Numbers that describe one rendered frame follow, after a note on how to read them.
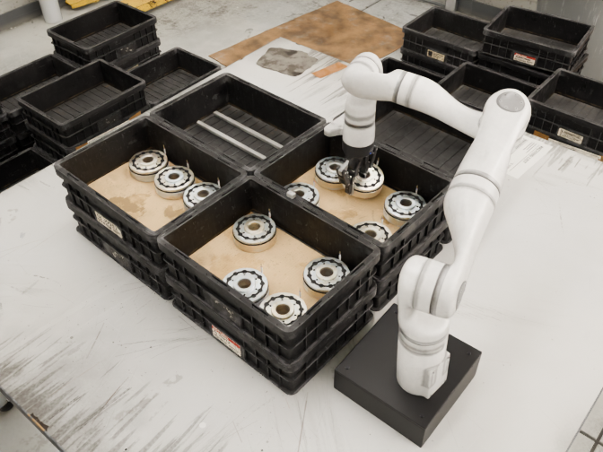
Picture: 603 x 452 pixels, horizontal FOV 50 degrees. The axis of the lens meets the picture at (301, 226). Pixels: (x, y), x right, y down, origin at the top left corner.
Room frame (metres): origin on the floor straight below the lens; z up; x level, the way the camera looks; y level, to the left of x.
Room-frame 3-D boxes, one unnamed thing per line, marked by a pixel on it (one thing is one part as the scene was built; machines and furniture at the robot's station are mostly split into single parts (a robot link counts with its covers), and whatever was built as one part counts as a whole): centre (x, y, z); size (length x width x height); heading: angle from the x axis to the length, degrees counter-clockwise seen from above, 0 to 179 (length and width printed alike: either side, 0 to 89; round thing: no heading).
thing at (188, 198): (1.24, 0.24, 0.86); 0.10 x 0.10 x 0.01
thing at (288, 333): (0.99, 0.07, 0.92); 0.40 x 0.30 x 0.02; 48
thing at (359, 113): (1.26, -0.14, 1.15); 0.09 x 0.07 x 0.15; 153
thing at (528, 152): (1.66, -0.60, 0.70); 0.33 x 0.23 x 0.01; 49
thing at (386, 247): (1.21, -0.13, 0.92); 0.40 x 0.30 x 0.02; 48
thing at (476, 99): (2.32, -0.79, 0.31); 0.40 x 0.30 x 0.34; 49
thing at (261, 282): (0.94, 0.13, 0.86); 0.10 x 0.10 x 0.01
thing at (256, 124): (1.48, 0.17, 0.87); 0.40 x 0.30 x 0.11; 48
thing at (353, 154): (1.25, -0.14, 0.98); 0.08 x 0.08 x 0.09
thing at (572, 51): (2.63, -1.05, 0.37); 0.42 x 0.34 x 0.46; 49
